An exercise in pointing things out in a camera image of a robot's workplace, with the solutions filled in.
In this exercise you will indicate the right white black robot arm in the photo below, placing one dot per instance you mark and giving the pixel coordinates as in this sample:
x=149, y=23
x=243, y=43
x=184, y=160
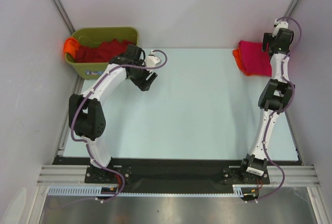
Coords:
x=274, y=100

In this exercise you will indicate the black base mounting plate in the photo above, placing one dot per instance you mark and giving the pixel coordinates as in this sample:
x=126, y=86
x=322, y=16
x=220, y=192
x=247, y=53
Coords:
x=163, y=173

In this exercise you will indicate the pink t shirt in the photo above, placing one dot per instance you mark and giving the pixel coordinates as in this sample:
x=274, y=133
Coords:
x=255, y=61

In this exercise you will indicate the aluminium frame rail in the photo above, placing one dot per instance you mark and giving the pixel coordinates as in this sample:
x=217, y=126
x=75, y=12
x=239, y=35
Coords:
x=62, y=175

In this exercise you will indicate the dark red t shirt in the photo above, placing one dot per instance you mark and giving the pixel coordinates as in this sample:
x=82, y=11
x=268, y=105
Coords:
x=102, y=53

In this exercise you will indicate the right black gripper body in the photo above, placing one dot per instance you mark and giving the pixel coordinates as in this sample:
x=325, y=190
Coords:
x=289, y=41

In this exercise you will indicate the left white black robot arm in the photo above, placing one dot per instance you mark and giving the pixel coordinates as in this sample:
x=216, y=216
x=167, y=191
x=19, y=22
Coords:
x=86, y=118

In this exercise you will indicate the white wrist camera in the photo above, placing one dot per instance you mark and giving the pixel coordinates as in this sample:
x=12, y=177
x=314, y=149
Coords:
x=152, y=60
x=279, y=24

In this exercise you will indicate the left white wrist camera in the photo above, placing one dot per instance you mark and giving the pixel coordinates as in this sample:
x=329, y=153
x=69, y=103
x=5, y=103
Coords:
x=152, y=60

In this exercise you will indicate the slotted cable duct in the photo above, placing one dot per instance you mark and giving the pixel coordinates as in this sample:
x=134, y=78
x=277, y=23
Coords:
x=109, y=191

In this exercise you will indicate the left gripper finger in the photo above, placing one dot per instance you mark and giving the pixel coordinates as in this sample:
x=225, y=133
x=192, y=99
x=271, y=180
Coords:
x=151, y=77
x=144, y=87

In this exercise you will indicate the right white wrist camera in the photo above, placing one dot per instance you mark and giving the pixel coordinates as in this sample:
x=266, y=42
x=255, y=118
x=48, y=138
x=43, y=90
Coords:
x=279, y=24

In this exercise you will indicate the olive green plastic bin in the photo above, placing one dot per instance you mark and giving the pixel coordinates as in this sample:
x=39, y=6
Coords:
x=92, y=37

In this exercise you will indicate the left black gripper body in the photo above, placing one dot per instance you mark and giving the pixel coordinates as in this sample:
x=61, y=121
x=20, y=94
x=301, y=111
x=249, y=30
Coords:
x=139, y=74

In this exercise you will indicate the orange cloth on bin rim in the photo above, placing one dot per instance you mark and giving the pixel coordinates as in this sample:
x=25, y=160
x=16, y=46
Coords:
x=71, y=45

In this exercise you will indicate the folded orange t shirt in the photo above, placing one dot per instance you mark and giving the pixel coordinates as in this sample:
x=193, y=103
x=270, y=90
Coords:
x=239, y=62

